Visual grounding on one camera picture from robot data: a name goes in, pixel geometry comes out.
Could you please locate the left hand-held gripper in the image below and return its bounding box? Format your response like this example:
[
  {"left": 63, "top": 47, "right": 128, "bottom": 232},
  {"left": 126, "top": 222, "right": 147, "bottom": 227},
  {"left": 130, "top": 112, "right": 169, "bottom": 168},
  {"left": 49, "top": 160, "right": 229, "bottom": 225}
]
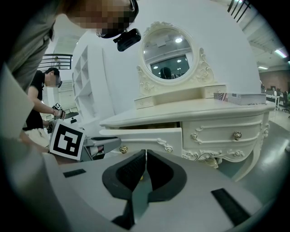
[{"left": 49, "top": 121, "right": 122, "bottom": 162}]

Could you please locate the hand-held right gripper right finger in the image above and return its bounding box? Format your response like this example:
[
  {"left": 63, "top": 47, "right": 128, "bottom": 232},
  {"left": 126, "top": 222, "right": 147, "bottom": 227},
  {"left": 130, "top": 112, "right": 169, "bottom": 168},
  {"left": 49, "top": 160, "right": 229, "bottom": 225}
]
[{"left": 146, "top": 149, "right": 188, "bottom": 203}]

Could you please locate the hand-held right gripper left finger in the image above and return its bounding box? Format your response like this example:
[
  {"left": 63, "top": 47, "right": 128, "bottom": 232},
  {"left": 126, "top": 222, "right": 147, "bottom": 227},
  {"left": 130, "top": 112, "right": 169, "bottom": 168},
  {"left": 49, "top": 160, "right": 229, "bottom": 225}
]
[{"left": 101, "top": 149, "right": 148, "bottom": 230}]

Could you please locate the cream dressing table drawer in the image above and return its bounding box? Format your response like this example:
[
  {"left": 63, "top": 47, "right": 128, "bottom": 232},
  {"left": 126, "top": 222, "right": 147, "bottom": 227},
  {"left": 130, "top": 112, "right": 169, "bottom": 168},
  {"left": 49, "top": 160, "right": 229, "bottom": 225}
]
[{"left": 99, "top": 126, "right": 183, "bottom": 157}]

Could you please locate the white open shelf unit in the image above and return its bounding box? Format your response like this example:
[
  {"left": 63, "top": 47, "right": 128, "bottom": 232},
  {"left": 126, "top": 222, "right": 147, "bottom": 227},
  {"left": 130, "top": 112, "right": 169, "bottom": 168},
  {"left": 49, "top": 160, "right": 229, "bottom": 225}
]
[{"left": 72, "top": 44, "right": 114, "bottom": 128}]

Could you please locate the cream carved dressing table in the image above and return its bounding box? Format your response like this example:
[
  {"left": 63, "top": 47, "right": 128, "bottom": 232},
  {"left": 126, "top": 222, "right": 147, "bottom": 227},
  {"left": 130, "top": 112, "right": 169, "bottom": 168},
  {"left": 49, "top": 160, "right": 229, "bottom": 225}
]
[{"left": 99, "top": 21, "right": 276, "bottom": 182}]

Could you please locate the cream small drawer shelf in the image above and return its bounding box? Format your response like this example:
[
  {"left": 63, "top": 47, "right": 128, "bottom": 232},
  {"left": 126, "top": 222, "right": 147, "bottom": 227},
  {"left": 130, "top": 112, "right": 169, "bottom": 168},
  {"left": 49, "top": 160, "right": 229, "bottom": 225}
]
[{"left": 133, "top": 84, "right": 227, "bottom": 110}]

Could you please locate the black balcony railing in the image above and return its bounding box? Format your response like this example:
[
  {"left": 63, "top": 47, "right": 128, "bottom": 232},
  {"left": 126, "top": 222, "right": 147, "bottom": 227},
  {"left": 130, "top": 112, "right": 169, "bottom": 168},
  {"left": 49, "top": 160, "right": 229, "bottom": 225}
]
[{"left": 38, "top": 53, "right": 73, "bottom": 70}]

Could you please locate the thick grey book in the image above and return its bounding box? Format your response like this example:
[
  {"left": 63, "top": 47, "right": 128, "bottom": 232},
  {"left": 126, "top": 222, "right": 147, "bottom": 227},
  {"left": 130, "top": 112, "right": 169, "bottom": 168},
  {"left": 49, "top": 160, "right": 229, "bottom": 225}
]
[{"left": 213, "top": 92, "right": 267, "bottom": 106}]

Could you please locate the oval cream framed mirror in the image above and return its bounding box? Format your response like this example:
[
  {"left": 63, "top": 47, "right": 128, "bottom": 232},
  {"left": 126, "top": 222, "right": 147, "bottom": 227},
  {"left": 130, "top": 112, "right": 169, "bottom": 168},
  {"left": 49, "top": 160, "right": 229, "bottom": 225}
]
[{"left": 135, "top": 21, "right": 216, "bottom": 97}]

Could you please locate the person's head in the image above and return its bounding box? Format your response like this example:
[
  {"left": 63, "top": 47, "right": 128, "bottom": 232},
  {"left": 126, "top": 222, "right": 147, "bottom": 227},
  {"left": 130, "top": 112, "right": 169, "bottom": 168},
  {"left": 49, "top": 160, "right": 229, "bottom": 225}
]
[{"left": 55, "top": 0, "right": 139, "bottom": 39}]

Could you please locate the black office chair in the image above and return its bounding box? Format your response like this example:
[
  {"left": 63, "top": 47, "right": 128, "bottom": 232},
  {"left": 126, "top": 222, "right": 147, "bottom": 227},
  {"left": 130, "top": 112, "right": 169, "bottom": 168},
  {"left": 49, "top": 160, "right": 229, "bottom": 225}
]
[{"left": 281, "top": 90, "right": 290, "bottom": 119}]

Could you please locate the black head-worn camera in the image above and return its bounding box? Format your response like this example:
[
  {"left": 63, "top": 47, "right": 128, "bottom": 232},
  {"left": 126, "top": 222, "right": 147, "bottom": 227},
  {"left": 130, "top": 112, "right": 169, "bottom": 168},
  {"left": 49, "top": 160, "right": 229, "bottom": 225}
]
[{"left": 112, "top": 28, "right": 142, "bottom": 53}]

